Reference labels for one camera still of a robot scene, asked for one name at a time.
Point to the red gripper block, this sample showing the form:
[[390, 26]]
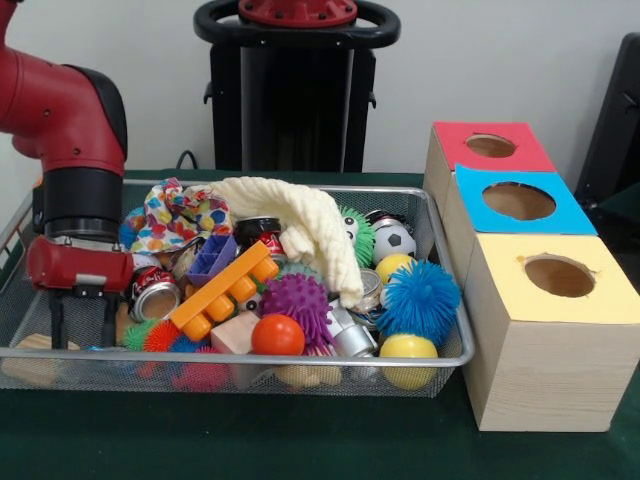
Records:
[[80, 265]]

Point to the colourful patterned cloth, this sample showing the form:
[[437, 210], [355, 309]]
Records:
[[175, 215]]

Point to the orange toy building block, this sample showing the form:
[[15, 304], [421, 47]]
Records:
[[225, 292]]

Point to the cream knitted cloth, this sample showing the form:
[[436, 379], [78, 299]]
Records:
[[310, 220]]

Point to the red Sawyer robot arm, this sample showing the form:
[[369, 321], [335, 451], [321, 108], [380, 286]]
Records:
[[60, 100]]

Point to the shallow clear mesh bin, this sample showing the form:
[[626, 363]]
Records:
[[330, 378]]

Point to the wooden box with three holes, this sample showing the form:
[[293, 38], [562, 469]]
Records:
[[540, 370]]

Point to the flat wooden block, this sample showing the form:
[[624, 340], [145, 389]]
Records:
[[35, 365]]

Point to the dark metal can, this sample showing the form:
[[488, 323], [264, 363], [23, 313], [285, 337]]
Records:
[[155, 295]]

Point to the purple toy building block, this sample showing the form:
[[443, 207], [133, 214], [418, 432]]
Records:
[[212, 258]]

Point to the orange ball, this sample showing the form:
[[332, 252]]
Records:
[[278, 335]]

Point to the purple spiky ball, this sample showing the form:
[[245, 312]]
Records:
[[297, 307]]

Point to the dark green table cloth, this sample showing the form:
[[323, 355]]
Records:
[[300, 440]]

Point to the small soccer ball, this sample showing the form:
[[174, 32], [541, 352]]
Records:
[[395, 240]]

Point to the yellow ball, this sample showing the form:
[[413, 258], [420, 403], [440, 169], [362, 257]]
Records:
[[410, 350]]

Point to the large blue spiky ball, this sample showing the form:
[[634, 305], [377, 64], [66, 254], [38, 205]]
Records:
[[421, 300]]

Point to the black chair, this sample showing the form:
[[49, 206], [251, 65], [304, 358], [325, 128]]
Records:
[[615, 130]]

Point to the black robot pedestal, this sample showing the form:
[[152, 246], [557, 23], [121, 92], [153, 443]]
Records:
[[300, 100]]

